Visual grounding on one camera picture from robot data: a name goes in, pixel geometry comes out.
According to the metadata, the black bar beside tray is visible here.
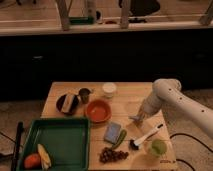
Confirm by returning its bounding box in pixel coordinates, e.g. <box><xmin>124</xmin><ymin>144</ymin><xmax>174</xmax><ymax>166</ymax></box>
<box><xmin>10</xmin><ymin>122</ymin><xmax>24</xmax><ymax>171</ymax></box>

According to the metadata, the black plate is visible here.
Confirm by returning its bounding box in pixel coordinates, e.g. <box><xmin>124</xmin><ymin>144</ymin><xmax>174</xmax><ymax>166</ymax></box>
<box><xmin>56</xmin><ymin>93</ymin><xmax>79</xmax><ymax>115</ymax></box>

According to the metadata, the white handled dish brush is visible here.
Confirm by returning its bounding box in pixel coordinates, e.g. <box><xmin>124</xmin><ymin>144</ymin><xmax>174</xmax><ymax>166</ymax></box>
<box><xmin>130</xmin><ymin>124</ymin><xmax>162</xmax><ymax>150</ymax></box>

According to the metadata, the dark metal cup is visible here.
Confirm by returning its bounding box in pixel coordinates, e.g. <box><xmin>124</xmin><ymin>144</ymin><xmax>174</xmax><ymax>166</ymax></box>
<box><xmin>79</xmin><ymin>88</ymin><xmax>91</xmax><ymax>104</ymax></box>

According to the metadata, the green cup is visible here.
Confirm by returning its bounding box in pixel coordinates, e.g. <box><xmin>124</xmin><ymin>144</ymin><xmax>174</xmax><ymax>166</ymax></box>
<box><xmin>150</xmin><ymin>139</ymin><xmax>167</xmax><ymax>157</ymax></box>

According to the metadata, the grey-blue towel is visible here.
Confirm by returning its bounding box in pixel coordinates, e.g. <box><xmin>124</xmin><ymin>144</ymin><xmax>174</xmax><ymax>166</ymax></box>
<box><xmin>129</xmin><ymin>116</ymin><xmax>139</xmax><ymax>121</ymax></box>

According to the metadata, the black cable on floor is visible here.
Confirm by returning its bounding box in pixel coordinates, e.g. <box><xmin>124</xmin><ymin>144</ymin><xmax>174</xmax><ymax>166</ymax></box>
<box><xmin>169</xmin><ymin>132</ymin><xmax>213</xmax><ymax>171</ymax></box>

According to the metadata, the white cup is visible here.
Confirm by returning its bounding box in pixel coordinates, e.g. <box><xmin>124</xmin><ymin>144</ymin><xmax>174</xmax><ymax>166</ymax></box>
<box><xmin>102</xmin><ymin>82</ymin><xmax>117</xmax><ymax>98</ymax></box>

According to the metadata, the green plastic tray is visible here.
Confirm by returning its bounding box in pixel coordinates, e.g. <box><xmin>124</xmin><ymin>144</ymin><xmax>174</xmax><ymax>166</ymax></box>
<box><xmin>16</xmin><ymin>117</ymin><xmax>90</xmax><ymax>171</ymax></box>

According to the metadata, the blue sponge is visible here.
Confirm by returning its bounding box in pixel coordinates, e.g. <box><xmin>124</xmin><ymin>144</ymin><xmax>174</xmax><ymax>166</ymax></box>
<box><xmin>104</xmin><ymin>122</ymin><xmax>121</xmax><ymax>144</ymax></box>

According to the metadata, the beige sponge block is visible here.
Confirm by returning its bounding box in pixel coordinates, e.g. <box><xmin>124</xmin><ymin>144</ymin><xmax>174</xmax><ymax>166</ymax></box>
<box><xmin>61</xmin><ymin>93</ymin><xmax>74</xmax><ymax>113</ymax></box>

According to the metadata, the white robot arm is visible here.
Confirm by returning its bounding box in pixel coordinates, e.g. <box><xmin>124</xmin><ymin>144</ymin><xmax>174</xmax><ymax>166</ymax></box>
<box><xmin>138</xmin><ymin>79</ymin><xmax>213</xmax><ymax>139</ymax></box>

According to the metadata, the bunch of dark grapes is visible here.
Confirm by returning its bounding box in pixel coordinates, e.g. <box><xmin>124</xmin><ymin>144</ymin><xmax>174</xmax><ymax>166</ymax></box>
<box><xmin>99</xmin><ymin>148</ymin><xmax>129</xmax><ymax>163</ymax></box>

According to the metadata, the orange fruit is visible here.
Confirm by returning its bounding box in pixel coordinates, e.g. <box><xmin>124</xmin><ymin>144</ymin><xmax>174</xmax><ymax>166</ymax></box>
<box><xmin>24</xmin><ymin>153</ymin><xmax>41</xmax><ymax>169</ymax></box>

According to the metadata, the green cucumber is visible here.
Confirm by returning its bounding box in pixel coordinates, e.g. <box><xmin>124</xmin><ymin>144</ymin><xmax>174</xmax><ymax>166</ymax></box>
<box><xmin>111</xmin><ymin>129</ymin><xmax>127</xmax><ymax>150</ymax></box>

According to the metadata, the orange bowl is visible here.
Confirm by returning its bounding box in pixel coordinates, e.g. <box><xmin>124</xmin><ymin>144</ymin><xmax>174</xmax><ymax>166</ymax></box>
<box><xmin>84</xmin><ymin>99</ymin><xmax>111</xmax><ymax>123</ymax></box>

